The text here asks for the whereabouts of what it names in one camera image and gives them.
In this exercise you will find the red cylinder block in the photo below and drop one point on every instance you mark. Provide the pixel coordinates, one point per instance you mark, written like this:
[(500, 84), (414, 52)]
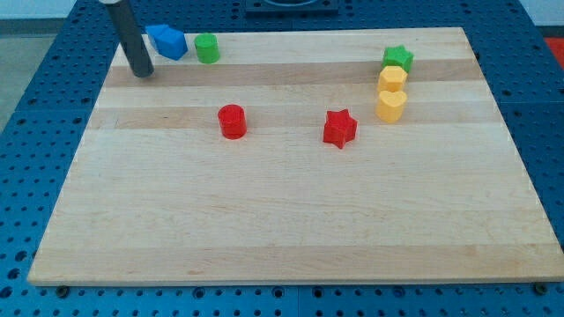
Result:
[(232, 121)]

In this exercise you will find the red star block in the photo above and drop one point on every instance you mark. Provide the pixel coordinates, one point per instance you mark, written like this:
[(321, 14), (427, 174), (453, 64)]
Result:
[(339, 128)]

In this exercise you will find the wooden board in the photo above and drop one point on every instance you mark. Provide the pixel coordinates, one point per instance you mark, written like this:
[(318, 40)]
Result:
[(155, 195)]

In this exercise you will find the yellow heart block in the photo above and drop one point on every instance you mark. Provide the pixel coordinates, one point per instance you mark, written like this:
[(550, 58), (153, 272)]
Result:
[(390, 105)]

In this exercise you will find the green cylinder block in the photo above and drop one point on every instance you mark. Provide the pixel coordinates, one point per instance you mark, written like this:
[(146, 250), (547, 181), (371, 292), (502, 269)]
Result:
[(207, 48)]

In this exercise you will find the yellow hexagon block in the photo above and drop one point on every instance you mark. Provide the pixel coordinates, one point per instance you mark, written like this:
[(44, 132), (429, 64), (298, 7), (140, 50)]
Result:
[(392, 79)]

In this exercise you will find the green star block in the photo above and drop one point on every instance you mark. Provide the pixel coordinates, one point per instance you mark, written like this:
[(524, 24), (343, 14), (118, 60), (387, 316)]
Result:
[(398, 56)]

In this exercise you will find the blue cube block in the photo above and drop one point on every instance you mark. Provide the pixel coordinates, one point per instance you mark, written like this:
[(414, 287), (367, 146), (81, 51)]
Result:
[(171, 43)]

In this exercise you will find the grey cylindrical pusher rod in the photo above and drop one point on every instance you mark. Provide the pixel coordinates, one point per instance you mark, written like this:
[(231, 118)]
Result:
[(133, 44)]

